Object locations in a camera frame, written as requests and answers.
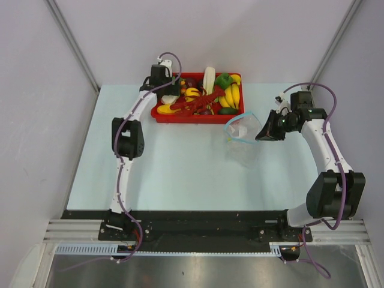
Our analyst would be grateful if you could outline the green white toy cabbage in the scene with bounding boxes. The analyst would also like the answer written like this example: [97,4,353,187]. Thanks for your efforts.
[161,95,179,105]

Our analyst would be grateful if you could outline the clear zip top bag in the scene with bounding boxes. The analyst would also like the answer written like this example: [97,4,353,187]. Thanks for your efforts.
[224,112,262,168]

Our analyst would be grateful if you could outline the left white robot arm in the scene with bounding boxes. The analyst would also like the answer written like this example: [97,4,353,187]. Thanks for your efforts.
[104,60,177,240]

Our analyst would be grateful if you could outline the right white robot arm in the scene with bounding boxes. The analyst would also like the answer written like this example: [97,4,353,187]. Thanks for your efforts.
[256,91,366,241]

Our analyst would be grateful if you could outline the small toy cherry tomatoes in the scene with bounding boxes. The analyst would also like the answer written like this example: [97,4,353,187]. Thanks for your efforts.
[179,78,187,94]

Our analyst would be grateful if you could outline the dark purple toy onion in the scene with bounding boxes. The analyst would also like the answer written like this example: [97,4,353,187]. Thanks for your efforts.
[185,77,197,88]

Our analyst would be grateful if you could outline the yellow toy mango slice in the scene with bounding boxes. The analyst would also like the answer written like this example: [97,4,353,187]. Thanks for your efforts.
[157,104,180,115]

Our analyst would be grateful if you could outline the red toy lobster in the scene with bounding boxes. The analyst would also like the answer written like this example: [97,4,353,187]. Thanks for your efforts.
[170,86,224,116]

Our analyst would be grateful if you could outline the white toy radish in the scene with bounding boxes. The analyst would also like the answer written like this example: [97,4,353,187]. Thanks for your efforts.
[203,67,216,95]

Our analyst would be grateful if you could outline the red plastic tray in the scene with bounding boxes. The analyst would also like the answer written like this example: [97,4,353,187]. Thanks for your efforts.
[151,73,245,124]

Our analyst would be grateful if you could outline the yellow toy banana bunch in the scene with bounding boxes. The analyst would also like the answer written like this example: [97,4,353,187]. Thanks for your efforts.
[218,74,241,110]

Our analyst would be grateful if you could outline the green toy bell pepper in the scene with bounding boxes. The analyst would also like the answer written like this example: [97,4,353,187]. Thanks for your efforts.
[214,73,233,90]

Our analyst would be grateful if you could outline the dark green toy avocado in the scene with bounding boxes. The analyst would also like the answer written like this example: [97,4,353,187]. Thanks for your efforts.
[218,107,238,115]

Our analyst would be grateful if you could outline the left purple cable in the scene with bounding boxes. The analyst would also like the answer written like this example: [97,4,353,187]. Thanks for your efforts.
[56,52,182,271]

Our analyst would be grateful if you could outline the purple cable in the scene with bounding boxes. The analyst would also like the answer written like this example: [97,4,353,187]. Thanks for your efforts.
[281,82,349,280]
[56,52,182,271]

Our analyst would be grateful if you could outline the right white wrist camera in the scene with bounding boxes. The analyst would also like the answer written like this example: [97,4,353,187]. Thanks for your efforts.
[275,92,291,116]

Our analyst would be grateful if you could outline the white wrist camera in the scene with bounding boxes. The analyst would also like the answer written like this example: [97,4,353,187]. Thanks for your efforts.
[157,56,173,77]
[275,92,291,116]

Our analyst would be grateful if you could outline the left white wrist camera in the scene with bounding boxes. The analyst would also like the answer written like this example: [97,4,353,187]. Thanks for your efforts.
[157,56,173,77]

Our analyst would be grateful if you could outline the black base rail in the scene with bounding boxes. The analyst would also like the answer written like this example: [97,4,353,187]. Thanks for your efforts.
[62,210,313,251]

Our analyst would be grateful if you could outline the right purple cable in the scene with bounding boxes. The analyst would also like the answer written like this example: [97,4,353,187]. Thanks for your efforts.
[281,82,349,280]

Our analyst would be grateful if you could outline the white slotted cable duct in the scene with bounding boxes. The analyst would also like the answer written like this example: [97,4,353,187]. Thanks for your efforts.
[55,243,281,257]

